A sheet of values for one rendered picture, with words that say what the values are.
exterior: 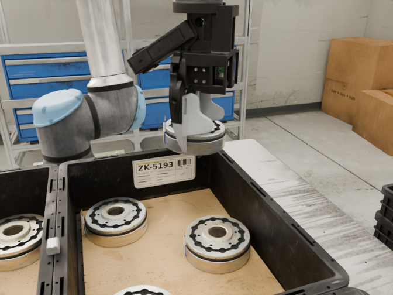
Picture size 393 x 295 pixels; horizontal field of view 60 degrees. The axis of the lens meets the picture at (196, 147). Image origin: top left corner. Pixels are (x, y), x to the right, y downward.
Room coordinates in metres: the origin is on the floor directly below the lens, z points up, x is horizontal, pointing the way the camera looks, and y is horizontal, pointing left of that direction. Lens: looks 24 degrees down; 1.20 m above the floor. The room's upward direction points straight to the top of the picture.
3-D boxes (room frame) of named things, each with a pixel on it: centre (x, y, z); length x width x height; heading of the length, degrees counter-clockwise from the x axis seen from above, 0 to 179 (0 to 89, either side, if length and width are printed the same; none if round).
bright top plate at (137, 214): (0.49, 0.14, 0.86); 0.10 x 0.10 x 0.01
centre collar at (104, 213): (0.49, 0.14, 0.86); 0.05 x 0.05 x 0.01
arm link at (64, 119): (0.78, 0.32, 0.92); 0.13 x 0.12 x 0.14; 123
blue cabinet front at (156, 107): (2.41, 0.05, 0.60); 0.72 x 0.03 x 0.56; 108
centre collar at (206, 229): (0.43, -0.03, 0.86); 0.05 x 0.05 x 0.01
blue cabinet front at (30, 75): (2.17, 0.82, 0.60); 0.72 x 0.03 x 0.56; 108
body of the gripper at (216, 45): (0.50, -0.01, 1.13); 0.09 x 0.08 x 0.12; 70
